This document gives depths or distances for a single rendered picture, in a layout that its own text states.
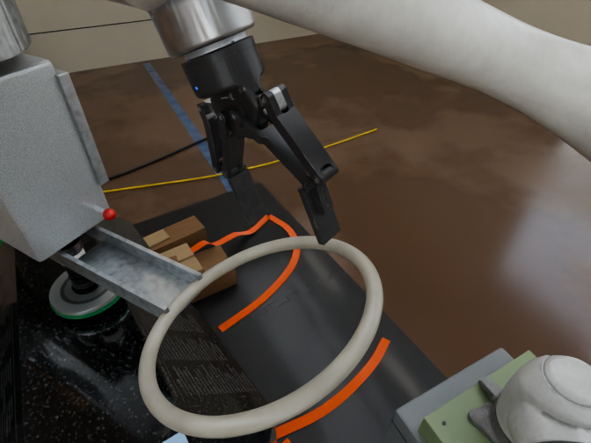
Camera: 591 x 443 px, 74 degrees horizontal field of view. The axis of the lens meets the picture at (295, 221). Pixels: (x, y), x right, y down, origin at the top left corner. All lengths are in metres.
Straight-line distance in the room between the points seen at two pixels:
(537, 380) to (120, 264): 0.96
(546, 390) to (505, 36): 0.69
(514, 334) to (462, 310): 0.28
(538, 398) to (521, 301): 1.78
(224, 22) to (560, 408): 0.82
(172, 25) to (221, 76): 0.06
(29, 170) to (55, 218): 0.14
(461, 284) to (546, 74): 2.25
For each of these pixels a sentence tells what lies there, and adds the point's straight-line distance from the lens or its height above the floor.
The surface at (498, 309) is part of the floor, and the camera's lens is 2.56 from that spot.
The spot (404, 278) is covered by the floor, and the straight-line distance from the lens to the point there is 2.52.
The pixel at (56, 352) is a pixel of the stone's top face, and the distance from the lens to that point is 1.34.
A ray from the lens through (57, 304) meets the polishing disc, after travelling 1.37.
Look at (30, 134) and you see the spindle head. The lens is 1.01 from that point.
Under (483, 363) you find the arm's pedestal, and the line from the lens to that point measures 1.30.
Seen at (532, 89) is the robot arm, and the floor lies 1.70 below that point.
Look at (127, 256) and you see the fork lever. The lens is 1.13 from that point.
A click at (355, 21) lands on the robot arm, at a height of 1.78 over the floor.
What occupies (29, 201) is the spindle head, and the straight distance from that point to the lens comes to 1.05.
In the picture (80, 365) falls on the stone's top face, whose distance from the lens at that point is 1.28.
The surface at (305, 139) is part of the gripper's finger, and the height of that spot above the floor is 1.66.
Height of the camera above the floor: 1.84
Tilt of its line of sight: 41 degrees down
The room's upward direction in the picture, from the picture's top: straight up
